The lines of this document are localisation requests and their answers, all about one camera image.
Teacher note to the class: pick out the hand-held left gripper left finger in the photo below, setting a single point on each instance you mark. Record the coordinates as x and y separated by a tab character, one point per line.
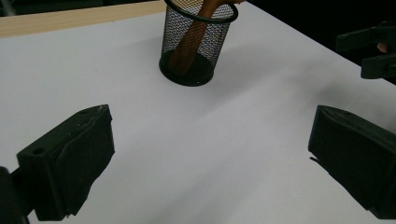
62	168

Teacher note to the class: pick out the black mesh pen holder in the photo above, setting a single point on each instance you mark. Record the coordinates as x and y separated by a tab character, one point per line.
218	40

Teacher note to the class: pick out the wooden paddle hairbrush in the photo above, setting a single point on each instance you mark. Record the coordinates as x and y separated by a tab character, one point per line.
210	7

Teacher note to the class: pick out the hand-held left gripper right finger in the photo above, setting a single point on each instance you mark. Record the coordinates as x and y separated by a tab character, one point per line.
358	158

